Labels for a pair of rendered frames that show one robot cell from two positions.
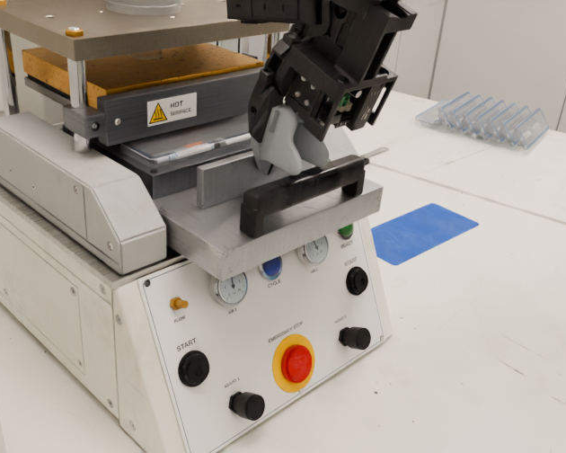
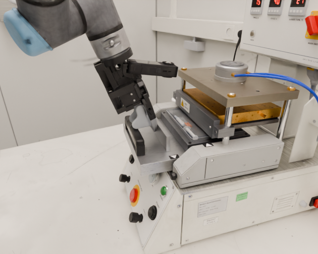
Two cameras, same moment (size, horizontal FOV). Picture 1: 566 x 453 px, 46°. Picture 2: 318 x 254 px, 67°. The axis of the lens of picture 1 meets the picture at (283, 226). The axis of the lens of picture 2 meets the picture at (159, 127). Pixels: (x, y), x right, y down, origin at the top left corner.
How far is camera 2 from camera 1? 99 cm
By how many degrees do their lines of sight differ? 101
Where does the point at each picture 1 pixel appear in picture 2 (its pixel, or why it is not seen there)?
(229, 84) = (197, 110)
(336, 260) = (156, 195)
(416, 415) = (98, 237)
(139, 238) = not seen: hidden behind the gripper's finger
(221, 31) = (203, 88)
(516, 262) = not seen: outside the picture
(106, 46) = (181, 74)
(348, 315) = (145, 215)
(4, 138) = not seen: hidden behind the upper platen
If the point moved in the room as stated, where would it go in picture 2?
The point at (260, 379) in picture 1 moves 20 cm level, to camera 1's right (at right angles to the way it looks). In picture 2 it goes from (132, 184) to (83, 232)
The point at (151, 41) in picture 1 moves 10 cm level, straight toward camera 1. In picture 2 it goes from (189, 79) to (153, 76)
